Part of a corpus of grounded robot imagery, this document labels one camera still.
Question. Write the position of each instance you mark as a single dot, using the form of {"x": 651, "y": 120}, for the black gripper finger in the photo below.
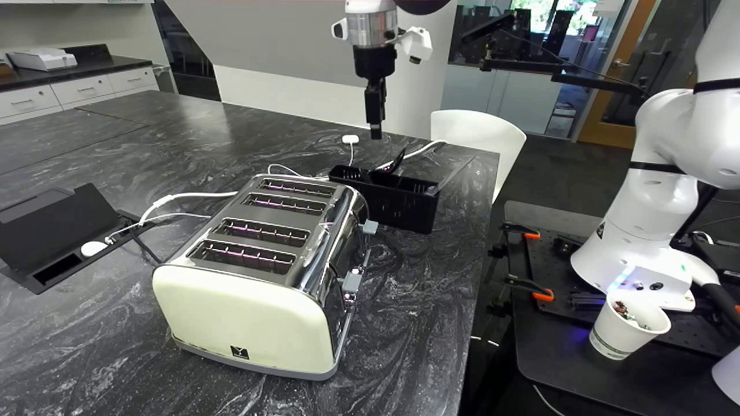
{"x": 381, "y": 108}
{"x": 370, "y": 108}

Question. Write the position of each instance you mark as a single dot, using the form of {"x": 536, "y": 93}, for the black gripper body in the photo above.
{"x": 375, "y": 62}

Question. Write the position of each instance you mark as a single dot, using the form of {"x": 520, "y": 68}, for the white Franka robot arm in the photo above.
{"x": 663, "y": 209}

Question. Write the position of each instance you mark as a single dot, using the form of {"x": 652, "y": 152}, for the white countertop device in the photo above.
{"x": 42, "y": 59}

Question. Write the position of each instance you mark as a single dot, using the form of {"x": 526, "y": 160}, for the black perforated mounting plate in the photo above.
{"x": 570, "y": 268}

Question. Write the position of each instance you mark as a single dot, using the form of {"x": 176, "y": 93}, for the white chair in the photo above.
{"x": 477, "y": 130}

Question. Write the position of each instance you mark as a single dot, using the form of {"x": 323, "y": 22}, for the black rectangular holder box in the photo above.
{"x": 400, "y": 209}

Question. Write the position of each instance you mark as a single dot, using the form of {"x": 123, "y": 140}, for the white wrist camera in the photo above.
{"x": 417, "y": 43}

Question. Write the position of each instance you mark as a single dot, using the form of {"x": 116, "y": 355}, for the black pop-up outlet box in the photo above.
{"x": 47, "y": 222}

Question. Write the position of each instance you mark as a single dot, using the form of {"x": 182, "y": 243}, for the cream and chrome toaster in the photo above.
{"x": 256, "y": 308}

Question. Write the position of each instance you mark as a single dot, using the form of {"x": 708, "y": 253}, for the white plug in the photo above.
{"x": 93, "y": 249}

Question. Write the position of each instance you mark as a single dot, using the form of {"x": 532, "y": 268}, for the white paper cup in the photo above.
{"x": 617, "y": 338}

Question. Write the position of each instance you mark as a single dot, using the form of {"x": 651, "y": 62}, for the small round white adapter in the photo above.
{"x": 350, "y": 140}

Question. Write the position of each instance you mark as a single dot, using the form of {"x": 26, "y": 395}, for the white drawer cabinet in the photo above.
{"x": 77, "y": 88}

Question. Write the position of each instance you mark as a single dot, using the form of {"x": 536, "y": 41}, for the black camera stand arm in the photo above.
{"x": 594, "y": 80}

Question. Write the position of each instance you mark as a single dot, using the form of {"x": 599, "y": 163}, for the black tool in holder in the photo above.
{"x": 393, "y": 163}

